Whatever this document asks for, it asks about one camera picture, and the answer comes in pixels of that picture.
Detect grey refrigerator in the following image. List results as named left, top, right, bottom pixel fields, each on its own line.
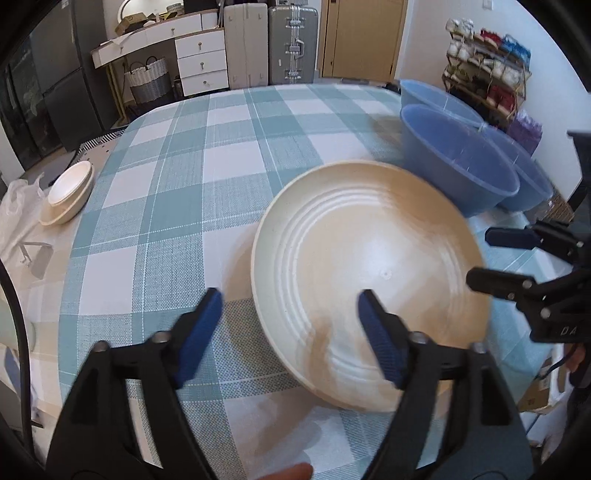
left=28, top=0, right=105, bottom=153

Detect teal checked tablecloth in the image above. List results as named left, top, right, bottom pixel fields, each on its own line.
left=58, top=83, right=561, bottom=480

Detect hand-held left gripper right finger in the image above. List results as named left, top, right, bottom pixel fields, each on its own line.
left=358, top=289, right=529, bottom=480

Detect silver suitcase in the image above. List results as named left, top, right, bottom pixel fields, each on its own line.
left=268, top=4, right=319, bottom=85

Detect wooden shoe rack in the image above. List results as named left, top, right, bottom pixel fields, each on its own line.
left=442, top=18, right=533, bottom=127

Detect woven grey white basket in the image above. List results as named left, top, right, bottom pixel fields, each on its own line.
left=126, top=56, right=172, bottom=108

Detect small open cardboard box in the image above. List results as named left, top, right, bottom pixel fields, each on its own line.
left=115, top=14, right=146, bottom=34

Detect black glass cabinet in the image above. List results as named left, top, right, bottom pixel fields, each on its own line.
left=0, top=28, right=61, bottom=171

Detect black cable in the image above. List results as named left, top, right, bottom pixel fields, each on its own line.
left=0, top=263, right=38, bottom=480

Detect large cream bowl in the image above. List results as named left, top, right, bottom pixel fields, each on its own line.
left=39, top=161, right=95, bottom=226

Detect white vanity desk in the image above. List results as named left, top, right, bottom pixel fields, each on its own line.
left=91, top=8, right=230, bottom=97

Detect purple bag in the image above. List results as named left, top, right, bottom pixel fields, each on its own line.
left=507, top=111, right=543, bottom=155

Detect beige checked tablecloth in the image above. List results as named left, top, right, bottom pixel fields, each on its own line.
left=0, top=152, right=121, bottom=416

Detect small white bowl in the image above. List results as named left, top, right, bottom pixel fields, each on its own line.
left=47, top=161, right=92, bottom=206

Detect beige suitcase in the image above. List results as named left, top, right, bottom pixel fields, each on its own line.
left=223, top=2, right=269, bottom=89

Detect tan wooden door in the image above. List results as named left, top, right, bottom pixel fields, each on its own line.
left=321, top=0, right=409, bottom=80

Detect white plastic bag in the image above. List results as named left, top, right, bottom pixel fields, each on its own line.
left=0, top=173, right=47, bottom=250

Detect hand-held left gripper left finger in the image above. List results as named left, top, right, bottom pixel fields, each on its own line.
left=46, top=287, right=225, bottom=480

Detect printed cardboard box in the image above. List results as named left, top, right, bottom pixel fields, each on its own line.
left=519, top=351, right=573, bottom=414

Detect person's left hand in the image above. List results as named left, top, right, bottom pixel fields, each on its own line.
left=263, top=464, right=315, bottom=480

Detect blue bowl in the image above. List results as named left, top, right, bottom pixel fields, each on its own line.
left=401, top=104, right=521, bottom=217
left=482, top=127, right=555, bottom=212
left=399, top=79, right=485, bottom=134

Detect rows of assorted shoes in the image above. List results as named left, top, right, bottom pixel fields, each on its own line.
left=443, top=17, right=529, bottom=125

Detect person's right hand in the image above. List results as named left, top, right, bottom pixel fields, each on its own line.
left=567, top=346, right=588, bottom=374

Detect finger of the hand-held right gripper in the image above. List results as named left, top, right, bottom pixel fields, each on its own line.
left=485, top=220, right=583, bottom=265
left=466, top=266, right=556, bottom=320

